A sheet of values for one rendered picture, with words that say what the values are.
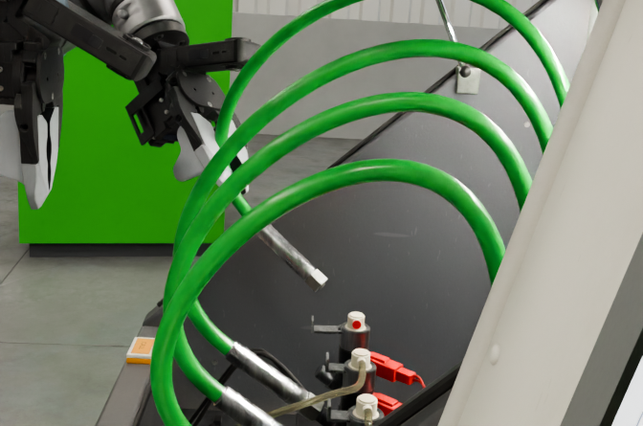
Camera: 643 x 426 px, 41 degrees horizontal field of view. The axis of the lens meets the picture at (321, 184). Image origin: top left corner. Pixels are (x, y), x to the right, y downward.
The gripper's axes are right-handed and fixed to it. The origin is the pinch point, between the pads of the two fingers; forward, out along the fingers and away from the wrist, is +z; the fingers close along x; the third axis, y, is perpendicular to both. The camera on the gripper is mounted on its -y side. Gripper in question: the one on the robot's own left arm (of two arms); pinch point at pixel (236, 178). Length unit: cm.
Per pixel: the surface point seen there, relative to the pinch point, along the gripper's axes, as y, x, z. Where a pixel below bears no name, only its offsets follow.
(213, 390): -3.7, 20.7, 22.6
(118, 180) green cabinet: 197, -211, -139
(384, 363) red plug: -6.6, 0.7, 24.4
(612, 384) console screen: -37, 43, 34
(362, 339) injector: -5.8, 1.1, 21.6
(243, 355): -1.9, 13.3, 19.8
